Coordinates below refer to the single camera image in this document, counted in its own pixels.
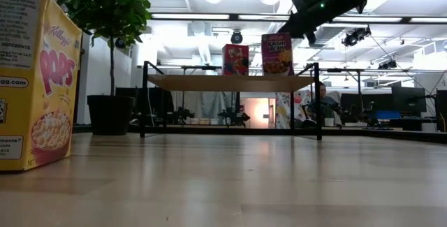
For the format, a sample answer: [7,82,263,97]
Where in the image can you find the person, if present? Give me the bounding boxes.
[309,82,345,127]

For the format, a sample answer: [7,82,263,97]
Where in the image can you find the black track spotlights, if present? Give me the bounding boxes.
[341,27,372,47]
[376,59,398,71]

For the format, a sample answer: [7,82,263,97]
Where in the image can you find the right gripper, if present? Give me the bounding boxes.
[277,8,318,45]

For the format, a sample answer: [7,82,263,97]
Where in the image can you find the red Froot Loops cereal box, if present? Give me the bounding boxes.
[221,43,250,76]

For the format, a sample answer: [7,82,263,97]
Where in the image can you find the yellow Corn Pops cereal box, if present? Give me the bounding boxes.
[0,0,84,173]

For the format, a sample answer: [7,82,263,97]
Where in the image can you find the green leafy plant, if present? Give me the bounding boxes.
[55,0,152,97]

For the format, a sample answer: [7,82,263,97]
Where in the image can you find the white hanging cloth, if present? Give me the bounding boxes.
[173,91,238,119]

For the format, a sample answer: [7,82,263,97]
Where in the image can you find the wooden shelf with black frame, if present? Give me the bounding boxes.
[139,61,323,141]

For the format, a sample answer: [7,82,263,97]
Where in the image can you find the colourful patterned cloth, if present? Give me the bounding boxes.
[275,92,312,129]

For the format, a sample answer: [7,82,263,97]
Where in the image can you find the blue lit monitor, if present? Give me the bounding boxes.
[375,110,402,120]

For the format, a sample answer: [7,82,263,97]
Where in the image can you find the long ceiling light bar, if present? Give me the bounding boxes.
[149,12,447,24]

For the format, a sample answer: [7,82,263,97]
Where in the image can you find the purple Raisin Bran cereal box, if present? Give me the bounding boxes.
[261,32,295,77]

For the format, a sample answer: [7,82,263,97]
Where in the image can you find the black plant pot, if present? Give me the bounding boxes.
[87,94,135,136]

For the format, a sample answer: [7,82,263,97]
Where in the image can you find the black computer monitor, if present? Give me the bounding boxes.
[340,93,392,115]
[390,86,427,113]

